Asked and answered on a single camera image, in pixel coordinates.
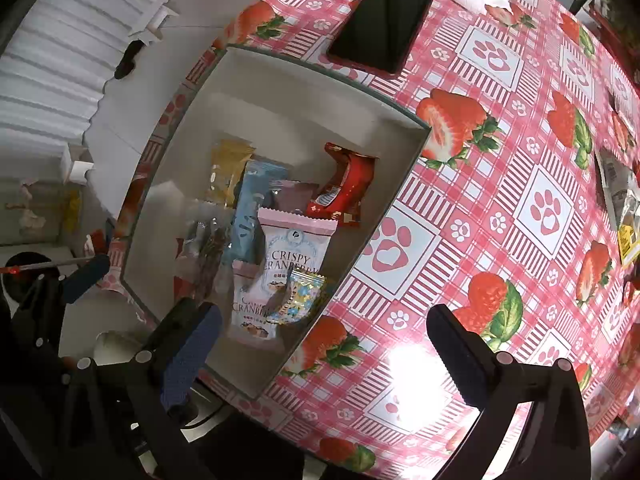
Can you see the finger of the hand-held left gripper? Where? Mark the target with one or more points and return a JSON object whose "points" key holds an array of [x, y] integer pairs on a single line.
{"points": [[87, 272]]}

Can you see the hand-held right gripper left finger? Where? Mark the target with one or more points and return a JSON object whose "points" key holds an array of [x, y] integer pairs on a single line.
{"points": [[192, 355]]}

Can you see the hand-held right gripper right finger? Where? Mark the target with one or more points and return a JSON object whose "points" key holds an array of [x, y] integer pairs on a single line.
{"points": [[457, 360]]}

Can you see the clear packet dark contents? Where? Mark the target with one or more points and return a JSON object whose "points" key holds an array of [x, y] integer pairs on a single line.
{"points": [[207, 255]]}

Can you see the colourful patterned candy packet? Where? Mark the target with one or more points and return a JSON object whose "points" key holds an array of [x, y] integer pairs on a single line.
{"points": [[300, 295]]}

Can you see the pink snack packet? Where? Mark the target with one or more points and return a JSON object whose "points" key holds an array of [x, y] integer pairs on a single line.
{"points": [[295, 240], [250, 310]]}

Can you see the light blue snack packet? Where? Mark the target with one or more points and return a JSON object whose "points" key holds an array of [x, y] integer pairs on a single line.
{"points": [[250, 210]]}

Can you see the mauve snack packet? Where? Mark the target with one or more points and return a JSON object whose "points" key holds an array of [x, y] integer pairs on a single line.
{"points": [[295, 195]]}

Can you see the glossy red snack packet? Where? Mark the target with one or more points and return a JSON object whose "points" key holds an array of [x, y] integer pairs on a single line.
{"points": [[345, 180]]}

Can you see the white cardboard box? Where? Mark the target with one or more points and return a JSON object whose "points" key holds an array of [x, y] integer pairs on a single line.
{"points": [[300, 110]]}

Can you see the red-tipped broom stick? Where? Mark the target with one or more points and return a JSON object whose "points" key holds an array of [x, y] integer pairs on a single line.
{"points": [[50, 264]]}

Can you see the yellow plastic bag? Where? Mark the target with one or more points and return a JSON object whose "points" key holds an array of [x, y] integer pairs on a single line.
{"points": [[72, 207]]}

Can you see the strawberry print tablecloth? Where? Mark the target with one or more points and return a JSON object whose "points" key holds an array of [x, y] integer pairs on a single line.
{"points": [[500, 170]]}

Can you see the small yellow snack packet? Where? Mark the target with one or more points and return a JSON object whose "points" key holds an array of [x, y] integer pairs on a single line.
{"points": [[630, 245]]}

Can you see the black slipper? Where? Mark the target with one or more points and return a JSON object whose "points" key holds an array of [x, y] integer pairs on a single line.
{"points": [[129, 60]]}

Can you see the white pleated curtain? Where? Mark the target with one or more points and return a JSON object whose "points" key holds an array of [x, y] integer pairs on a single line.
{"points": [[45, 60]]}

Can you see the grey snack packet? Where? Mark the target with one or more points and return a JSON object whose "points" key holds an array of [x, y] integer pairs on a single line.
{"points": [[612, 180]]}

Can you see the white plastic stool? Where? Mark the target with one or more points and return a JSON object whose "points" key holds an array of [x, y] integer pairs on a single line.
{"points": [[152, 22]]}

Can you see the black smartphone red case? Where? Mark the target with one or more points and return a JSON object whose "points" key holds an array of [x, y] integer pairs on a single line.
{"points": [[382, 25]]}

